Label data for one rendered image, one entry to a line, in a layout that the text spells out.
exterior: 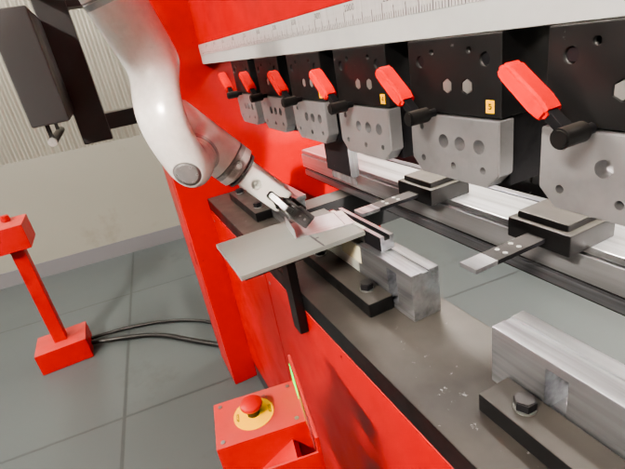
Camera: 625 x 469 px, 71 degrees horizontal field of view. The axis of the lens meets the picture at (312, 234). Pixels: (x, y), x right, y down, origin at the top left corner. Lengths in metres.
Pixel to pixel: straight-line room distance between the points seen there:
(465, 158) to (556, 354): 0.26
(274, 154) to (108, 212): 2.28
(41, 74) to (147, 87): 1.03
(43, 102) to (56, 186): 2.10
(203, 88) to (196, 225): 0.50
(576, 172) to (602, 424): 0.29
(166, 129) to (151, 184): 3.05
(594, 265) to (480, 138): 0.38
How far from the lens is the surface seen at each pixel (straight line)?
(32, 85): 1.78
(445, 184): 1.02
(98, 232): 3.91
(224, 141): 0.83
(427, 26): 0.59
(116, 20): 0.77
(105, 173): 3.77
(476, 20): 0.53
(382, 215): 1.54
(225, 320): 1.95
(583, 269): 0.86
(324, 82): 0.76
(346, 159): 0.88
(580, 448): 0.62
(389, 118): 0.67
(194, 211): 1.74
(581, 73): 0.46
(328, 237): 0.88
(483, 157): 0.54
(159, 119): 0.74
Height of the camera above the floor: 1.37
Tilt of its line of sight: 24 degrees down
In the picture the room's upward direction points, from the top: 10 degrees counter-clockwise
